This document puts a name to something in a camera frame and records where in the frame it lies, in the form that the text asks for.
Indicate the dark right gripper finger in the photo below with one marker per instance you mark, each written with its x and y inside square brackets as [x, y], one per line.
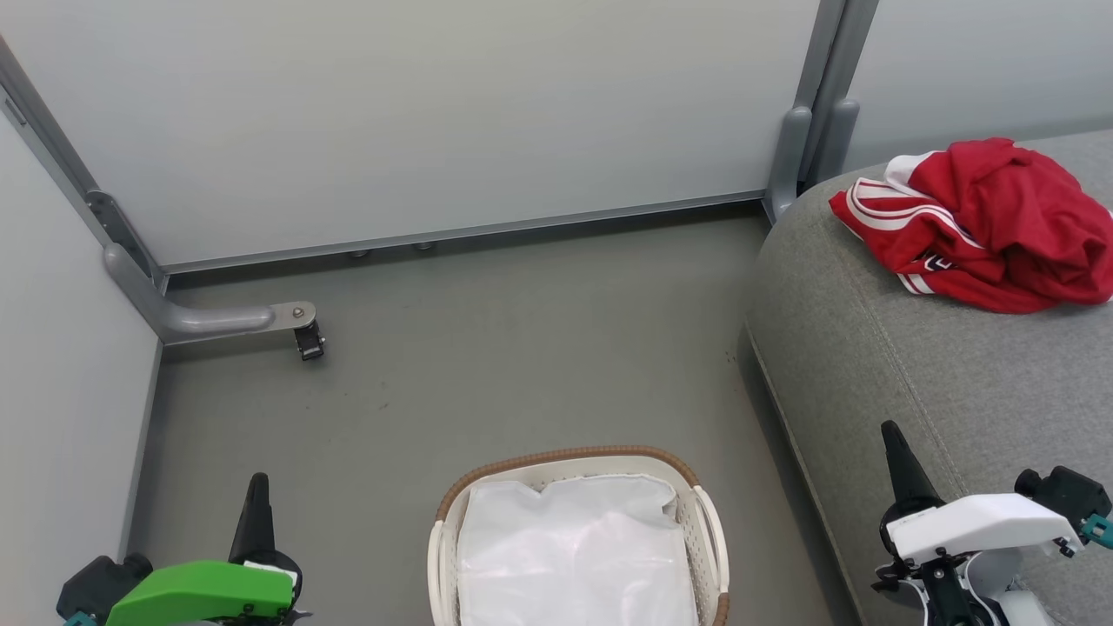
[904, 474]

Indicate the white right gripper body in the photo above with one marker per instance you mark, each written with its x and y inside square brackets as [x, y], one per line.
[983, 526]

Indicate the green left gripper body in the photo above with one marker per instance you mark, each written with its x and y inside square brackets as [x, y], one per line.
[200, 596]

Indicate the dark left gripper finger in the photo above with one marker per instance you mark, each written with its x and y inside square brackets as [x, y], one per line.
[256, 522]

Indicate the white basket with brown rim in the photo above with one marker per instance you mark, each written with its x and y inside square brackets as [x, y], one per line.
[709, 530]

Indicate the white basket liner cloth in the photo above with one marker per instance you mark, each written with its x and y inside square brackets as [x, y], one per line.
[574, 556]

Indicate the grey fabric sofa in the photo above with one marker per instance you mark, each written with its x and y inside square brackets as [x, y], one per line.
[913, 365]

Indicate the black caster wheel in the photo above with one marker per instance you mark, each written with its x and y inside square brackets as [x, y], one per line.
[310, 341]

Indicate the long grey partition foot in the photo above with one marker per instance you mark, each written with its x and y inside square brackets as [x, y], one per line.
[200, 322]

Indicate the short grey partition foot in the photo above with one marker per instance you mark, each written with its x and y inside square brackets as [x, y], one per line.
[839, 139]
[787, 161]

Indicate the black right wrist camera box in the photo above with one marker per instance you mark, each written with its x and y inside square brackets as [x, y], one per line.
[1065, 491]

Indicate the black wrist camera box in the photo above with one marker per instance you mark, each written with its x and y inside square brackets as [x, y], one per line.
[96, 587]
[1065, 491]

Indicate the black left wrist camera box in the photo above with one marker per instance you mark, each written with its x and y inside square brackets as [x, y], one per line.
[96, 587]

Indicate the teal right camera connector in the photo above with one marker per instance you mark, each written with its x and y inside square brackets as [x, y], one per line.
[1098, 530]

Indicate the teal camera connector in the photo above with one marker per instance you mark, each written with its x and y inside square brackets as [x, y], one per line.
[1098, 530]
[78, 619]

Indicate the teal left camera connector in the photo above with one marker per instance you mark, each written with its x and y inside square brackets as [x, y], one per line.
[78, 619]

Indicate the grey slanted partition post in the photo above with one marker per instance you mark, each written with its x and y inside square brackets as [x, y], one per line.
[52, 148]

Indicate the grey double partition post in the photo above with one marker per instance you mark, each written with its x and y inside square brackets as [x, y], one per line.
[839, 52]

